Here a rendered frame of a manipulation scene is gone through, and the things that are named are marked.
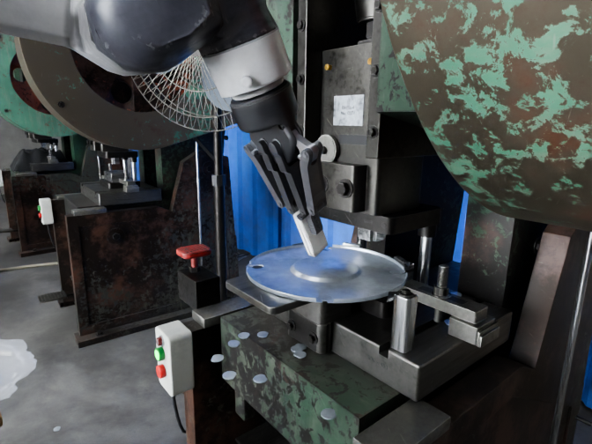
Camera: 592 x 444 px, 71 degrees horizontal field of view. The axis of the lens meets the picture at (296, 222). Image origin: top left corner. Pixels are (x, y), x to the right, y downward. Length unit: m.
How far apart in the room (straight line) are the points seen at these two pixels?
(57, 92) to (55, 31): 1.35
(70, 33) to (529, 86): 0.44
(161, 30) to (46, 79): 1.47
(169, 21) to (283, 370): 0.56
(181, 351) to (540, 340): 0.70
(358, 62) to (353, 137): 0.12
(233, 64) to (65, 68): 1.46
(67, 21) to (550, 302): 0.89
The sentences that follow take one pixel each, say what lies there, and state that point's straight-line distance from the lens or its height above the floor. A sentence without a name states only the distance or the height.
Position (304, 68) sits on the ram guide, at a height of 1.14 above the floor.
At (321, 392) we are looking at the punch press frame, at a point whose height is 0.64.
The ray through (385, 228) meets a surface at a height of 0.87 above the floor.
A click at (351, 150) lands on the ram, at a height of 1.00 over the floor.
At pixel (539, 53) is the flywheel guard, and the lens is 0.32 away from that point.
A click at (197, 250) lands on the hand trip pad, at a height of 0.76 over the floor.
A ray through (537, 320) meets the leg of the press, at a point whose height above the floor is 0.68.
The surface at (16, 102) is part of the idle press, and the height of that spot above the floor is 1.16.
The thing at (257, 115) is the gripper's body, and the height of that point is 1.05.
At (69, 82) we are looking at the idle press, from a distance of 1.88.
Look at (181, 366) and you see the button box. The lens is 0.91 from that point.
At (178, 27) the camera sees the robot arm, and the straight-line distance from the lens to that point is 0.41.
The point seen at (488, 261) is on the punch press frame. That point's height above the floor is 0.78.
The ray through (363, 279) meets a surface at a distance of 0.72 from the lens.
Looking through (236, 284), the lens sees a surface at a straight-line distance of 0.70.
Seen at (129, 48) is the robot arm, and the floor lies 1.10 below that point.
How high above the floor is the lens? 1.04
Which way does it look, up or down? 13 degrees down
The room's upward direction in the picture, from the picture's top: 1 degrees clockwise
